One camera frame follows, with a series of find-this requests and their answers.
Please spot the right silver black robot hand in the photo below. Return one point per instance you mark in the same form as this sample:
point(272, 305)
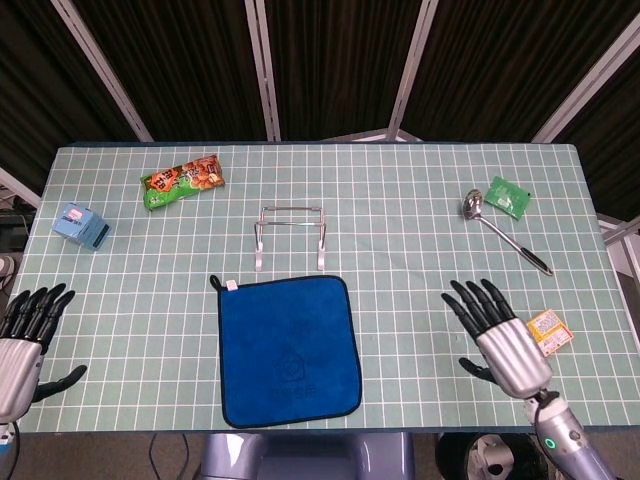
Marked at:
point(515, 350)

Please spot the small green sachet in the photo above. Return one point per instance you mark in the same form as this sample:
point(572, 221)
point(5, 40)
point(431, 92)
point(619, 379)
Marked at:
point(507, 196)

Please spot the white partition frame post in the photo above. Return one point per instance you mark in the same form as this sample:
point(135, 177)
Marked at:
point(264, 70)
point(101, 70)
point(587, 87)
point(413, 70)

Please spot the grey white shoe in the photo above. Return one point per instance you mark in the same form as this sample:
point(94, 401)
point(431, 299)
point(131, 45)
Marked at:
point(6, 270)

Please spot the stainless steel ladle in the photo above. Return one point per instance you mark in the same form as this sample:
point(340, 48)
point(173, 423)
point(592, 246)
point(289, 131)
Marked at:
point(472, 202)

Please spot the blue microfiber cloth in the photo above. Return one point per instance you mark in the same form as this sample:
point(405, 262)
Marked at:
point(287, 350)

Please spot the purple-grey robot torso base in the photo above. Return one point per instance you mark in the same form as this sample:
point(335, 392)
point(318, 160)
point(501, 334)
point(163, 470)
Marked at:
point(305, 457)

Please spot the yellow printed food box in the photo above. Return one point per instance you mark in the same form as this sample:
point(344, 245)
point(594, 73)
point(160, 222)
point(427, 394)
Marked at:
point(550, 332)

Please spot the white partition base foot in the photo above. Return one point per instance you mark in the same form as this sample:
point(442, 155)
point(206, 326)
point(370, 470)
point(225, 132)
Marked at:
point(370, 136)

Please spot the light blue carton box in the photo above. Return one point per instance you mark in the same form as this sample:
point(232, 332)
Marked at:
point(80, 227)

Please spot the white metal frame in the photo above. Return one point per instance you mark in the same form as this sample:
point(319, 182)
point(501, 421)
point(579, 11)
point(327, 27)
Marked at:
point(20, 187)
point(620, 232)

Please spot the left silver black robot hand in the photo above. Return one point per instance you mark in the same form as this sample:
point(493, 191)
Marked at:
point(20, 360)

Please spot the green grid table mat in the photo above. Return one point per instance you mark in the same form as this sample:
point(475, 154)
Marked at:
point(400, 225)

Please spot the green orange snack bag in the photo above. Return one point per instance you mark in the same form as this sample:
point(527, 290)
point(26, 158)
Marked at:
point(180, 182)

